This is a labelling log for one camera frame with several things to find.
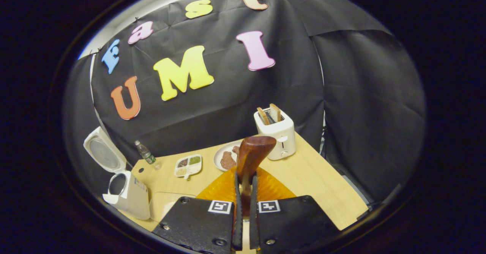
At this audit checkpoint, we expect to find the black backdrop cloth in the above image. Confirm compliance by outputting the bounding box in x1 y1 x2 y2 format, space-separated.
63 0 428 205

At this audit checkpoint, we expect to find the white rice cooker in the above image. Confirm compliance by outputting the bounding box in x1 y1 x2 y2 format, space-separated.
83 126 151 221

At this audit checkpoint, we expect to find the clear plastic water bottle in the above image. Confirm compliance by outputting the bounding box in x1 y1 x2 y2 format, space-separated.
134 140 162 170

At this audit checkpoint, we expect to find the toast slice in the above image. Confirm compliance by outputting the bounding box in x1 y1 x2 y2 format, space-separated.
257 107 270 126
269 103 282 123

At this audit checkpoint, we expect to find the divided white grain dish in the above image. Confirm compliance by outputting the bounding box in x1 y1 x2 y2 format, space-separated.
174 154 203 180

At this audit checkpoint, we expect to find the brown wooden spoon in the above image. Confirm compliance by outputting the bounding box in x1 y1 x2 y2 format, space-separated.
235 135 277 217

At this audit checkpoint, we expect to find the round white plate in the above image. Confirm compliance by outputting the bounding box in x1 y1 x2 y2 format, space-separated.
213 140 244 172

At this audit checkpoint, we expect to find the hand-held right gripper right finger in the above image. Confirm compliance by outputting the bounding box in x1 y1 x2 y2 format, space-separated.
249 167 342 254

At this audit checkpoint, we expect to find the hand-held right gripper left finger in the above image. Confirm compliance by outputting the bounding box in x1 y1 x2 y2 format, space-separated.
161 167 244 254

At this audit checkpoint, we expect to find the white toaster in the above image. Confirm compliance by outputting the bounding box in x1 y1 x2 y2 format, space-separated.
253 108 297 161

